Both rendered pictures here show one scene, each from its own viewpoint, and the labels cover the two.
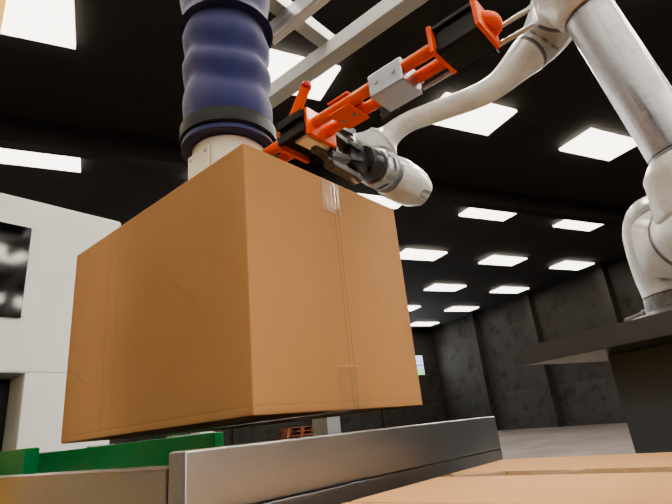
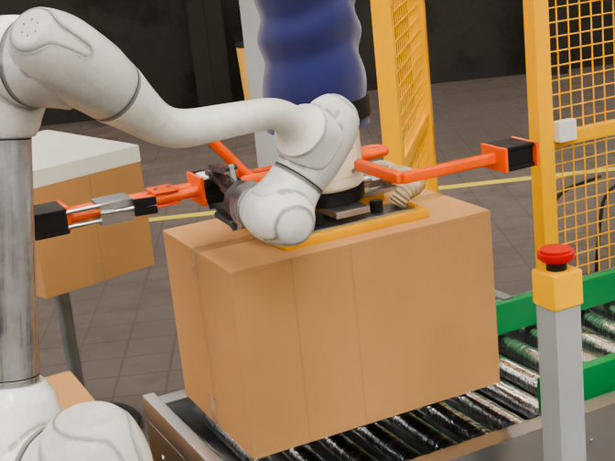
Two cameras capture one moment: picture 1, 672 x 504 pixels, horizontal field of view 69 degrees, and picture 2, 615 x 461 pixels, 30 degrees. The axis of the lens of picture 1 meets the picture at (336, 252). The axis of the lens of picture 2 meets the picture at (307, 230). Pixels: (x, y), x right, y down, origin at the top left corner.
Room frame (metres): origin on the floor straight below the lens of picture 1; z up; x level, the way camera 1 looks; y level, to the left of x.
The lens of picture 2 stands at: (2.00, -1.95, 1.70)
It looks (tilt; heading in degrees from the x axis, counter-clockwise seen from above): 16 degrees down; 116
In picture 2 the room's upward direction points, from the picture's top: 6 degrees counter-clockwise
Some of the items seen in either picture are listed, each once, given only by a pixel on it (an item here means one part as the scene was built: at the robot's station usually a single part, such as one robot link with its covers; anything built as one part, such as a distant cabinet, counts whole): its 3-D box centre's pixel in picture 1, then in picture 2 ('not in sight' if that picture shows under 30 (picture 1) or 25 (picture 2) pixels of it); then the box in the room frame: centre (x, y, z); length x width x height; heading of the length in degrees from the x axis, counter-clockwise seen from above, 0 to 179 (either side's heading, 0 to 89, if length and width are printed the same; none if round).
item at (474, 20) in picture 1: (462, 37); (44, 219); (0.61, -0.23, 1.17); 0.08 x 0.07 x 0.05; 50
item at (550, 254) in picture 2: not in sight; (555, 258); (1.53, 0.08, 1.02); 0.07 x 0.07 x 0.04
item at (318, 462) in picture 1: (389, 449); (202, 459); (0.78, -0.05, 0.58); 0.70 x 0.03 x 0.06; 141
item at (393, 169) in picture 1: (379, 170); (254, 206); (1.01, -0.12, 1.17); 0.09 x 0.06 x 0.09; 51
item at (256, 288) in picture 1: (232, 322); (331, 305); (0.99, 0.23, 0.84); 0.60 x 0.40 x 0.40; 50
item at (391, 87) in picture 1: (394, 85); (113, 209); (0.70, -0.13, 1.16); 0.07 x 0.07 x 0.04; 50
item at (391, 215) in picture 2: not in sight; (347, 218); (1.07, 0.17, 1.06); 0.34 x 0.10 x 0.05; 50
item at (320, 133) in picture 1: (306, 136); (213, 185); (0.84, 0.03, 1.17); 0.10 x 0.08 x 0.06; 140
